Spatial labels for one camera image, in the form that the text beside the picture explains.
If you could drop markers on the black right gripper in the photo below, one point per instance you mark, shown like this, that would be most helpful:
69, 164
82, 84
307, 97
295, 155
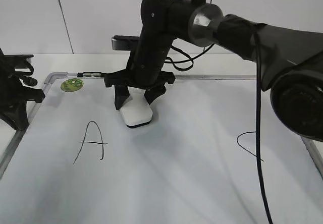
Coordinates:
163, 21

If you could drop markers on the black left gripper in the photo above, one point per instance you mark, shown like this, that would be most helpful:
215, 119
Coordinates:
17, 88

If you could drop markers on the white board eraser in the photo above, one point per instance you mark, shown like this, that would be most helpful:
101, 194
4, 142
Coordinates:
136, 111

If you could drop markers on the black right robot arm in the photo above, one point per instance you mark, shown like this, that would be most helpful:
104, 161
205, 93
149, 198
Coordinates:
290, 60

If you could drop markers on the green round magnet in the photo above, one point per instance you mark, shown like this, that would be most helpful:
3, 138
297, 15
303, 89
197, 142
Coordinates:
72, 85

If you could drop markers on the black and silver marker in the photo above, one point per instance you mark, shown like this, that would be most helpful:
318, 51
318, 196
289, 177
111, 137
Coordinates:
87, 75

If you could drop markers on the white board with aluminium frame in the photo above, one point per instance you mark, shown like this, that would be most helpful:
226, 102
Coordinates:
79, 163

